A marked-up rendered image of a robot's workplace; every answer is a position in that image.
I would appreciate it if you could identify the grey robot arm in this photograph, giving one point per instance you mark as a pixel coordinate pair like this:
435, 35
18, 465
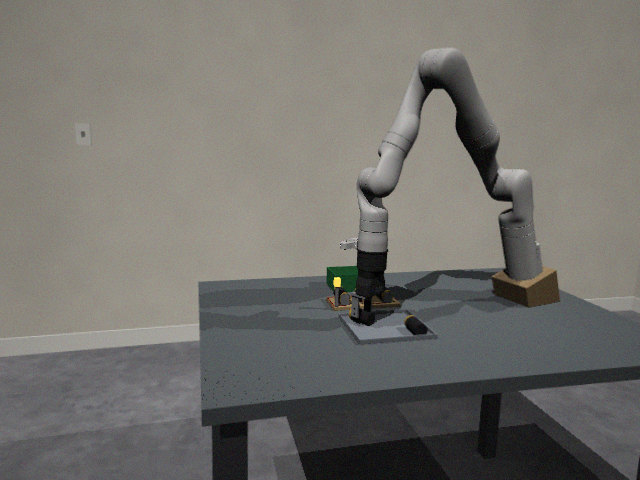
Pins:
447, 68

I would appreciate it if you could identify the green open-top box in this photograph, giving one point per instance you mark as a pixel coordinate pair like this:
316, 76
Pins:
348, 282

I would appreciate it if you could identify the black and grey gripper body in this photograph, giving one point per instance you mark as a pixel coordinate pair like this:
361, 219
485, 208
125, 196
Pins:
372, 248

